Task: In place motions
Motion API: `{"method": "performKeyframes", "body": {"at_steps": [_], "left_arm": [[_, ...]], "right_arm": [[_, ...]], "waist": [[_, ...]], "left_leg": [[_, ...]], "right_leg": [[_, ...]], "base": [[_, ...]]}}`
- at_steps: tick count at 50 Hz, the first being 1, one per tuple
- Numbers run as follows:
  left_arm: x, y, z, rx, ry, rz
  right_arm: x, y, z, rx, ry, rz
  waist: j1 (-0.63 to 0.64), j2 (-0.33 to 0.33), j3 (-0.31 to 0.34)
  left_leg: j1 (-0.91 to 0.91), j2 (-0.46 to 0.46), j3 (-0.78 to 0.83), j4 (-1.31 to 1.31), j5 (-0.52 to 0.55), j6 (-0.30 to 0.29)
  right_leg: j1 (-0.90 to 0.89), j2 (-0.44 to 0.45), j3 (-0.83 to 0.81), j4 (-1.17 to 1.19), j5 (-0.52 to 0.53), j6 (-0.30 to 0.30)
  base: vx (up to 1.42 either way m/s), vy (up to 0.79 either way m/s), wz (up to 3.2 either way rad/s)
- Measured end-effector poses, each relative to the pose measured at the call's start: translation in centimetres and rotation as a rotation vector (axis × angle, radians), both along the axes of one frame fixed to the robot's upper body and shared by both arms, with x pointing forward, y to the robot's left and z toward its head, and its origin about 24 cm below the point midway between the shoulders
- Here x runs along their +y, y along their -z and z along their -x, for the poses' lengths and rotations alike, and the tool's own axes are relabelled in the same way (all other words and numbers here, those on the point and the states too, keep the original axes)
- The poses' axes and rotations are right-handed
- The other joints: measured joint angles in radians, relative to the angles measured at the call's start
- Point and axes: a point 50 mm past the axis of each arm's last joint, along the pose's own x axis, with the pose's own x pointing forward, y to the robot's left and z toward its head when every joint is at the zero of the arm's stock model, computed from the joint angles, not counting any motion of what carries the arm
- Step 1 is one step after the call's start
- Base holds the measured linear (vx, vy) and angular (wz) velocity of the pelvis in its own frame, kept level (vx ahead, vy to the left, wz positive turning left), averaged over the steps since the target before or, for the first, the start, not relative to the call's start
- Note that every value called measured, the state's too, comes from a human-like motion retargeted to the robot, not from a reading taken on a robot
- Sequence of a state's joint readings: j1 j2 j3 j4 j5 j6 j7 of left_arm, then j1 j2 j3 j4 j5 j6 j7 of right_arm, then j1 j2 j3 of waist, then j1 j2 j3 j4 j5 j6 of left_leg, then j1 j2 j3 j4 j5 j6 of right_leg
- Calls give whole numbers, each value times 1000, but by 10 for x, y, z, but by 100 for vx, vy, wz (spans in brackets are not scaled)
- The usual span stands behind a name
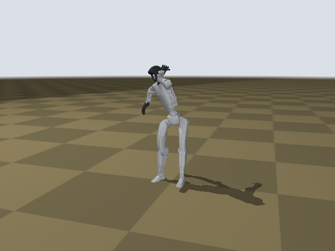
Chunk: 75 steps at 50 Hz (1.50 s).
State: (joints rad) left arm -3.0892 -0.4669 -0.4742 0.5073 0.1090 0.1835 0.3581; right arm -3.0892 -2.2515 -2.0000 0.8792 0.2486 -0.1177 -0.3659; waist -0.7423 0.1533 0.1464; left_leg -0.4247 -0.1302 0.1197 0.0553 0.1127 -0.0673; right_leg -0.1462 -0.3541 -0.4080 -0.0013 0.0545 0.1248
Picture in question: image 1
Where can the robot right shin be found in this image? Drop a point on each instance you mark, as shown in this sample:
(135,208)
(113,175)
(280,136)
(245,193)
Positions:
(161,163)

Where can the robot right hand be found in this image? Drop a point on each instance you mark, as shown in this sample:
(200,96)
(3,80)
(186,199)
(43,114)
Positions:
(144,107)

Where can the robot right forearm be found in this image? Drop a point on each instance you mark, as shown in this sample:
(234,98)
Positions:
(149,96)

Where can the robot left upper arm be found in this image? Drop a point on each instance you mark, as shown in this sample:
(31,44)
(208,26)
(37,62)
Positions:
(166,82)

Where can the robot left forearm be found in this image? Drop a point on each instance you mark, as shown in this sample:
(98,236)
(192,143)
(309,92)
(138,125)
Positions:
(161,73)

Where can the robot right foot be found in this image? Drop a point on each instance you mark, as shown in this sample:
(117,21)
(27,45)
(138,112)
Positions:
(158,178)

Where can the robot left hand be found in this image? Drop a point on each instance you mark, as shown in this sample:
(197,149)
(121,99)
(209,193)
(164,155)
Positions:
(165,68)

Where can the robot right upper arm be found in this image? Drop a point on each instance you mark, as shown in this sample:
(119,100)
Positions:
(152,90)

